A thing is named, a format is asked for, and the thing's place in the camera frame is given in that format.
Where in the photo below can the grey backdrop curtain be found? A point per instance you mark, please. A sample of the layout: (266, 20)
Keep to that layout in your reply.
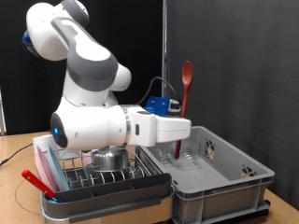
(249, 77)

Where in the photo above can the steel bowl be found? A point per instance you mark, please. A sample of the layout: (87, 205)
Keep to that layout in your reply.
(109, 160)

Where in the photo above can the light blue plate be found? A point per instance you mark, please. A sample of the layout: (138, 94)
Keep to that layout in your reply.
(57, 168)

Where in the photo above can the grey plastic crate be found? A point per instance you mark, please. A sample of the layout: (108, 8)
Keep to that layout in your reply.
(218, 199)

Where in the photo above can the vertical metal pole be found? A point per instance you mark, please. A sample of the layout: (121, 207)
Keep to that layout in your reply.
(164, 31)

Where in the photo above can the white box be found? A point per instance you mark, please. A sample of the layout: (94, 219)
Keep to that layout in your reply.
(42, 140)

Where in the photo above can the pink plate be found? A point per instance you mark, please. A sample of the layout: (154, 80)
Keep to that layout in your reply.
(43, 169)

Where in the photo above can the black backdrop curtain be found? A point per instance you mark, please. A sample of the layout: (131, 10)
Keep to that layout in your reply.
(15, 93)

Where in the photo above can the clear wine glass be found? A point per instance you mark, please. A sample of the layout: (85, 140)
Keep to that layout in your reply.
(187, 155)

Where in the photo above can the grey metal frame bar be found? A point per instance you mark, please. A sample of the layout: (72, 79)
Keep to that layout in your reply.
(2, 118)

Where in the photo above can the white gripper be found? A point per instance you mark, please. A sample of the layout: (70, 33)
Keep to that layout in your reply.
(173, 129)

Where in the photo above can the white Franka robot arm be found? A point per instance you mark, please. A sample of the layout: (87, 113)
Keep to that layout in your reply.
(93, 124)

